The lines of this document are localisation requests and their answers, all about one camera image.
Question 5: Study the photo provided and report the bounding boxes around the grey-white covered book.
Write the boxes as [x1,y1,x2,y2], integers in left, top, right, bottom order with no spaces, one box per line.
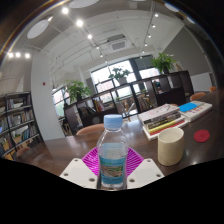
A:
[137,103,181,125]

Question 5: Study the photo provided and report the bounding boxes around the clear blue-capped water bottle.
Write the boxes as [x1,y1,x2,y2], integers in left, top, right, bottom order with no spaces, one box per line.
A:
[96,113,130,191]

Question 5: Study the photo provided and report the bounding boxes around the yellow covered book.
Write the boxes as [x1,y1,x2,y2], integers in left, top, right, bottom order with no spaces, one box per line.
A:
[144,118,186,134]

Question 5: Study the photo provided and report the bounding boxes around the round white ceiling panels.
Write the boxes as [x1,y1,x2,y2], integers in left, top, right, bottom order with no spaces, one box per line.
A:
[26,0,181,40]

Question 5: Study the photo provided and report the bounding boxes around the flat round red coaster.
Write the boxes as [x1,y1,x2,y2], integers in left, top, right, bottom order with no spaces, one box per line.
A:
[193,129,211,144]

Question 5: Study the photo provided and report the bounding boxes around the orange chairs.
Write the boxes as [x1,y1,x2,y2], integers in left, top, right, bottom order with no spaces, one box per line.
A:
[15,85,217,158]

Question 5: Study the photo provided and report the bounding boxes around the ceiling spotlights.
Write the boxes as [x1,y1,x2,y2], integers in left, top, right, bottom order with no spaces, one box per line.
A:
[7,6,160,60]

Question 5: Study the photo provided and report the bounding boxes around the dark covered book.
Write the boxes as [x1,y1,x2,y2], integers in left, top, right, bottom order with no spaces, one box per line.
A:
[143,114,183,130]

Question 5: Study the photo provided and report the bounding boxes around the tall dark bookshelf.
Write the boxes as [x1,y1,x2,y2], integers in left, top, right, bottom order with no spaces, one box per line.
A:
[0,91,44,161]

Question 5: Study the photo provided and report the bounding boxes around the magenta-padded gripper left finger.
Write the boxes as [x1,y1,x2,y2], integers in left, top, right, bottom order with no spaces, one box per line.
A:
[59,147,101,190]

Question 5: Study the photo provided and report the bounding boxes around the potted green plant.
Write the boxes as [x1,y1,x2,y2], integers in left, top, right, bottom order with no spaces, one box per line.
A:
[64,79,92,103]
[150,52,177,75]

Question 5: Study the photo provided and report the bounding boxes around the blue booklet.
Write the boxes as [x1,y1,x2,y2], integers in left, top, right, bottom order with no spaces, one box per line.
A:
[178,102,198,113]

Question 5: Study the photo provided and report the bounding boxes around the cream ceramic cup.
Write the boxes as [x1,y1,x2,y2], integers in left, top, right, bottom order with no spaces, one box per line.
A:
[157,126,185,167]

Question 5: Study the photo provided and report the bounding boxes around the white red-edged book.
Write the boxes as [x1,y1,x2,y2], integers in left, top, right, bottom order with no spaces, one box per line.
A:
[142,120,189,141]

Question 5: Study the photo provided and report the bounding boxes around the large white picture book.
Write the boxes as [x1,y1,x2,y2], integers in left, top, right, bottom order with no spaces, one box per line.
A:
[178,100,213,123]

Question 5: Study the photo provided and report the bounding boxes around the ceiling air conditioner unit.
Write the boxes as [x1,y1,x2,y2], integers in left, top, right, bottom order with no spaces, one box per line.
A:
[107,34,130,53]

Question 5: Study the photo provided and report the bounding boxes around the low dark shelf unit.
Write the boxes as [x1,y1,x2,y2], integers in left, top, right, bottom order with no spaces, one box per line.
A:
[63,69,195,136]

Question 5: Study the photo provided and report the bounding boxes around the white wall radiator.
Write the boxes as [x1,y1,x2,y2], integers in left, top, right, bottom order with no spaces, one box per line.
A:
[190,72,213,93]

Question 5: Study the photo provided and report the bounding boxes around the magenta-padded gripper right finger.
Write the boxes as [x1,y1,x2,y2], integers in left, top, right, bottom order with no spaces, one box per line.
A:
[125,147,165,190]

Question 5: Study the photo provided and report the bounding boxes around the green plant in white pot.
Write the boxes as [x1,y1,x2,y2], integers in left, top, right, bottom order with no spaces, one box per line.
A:
[108,66,132,86]

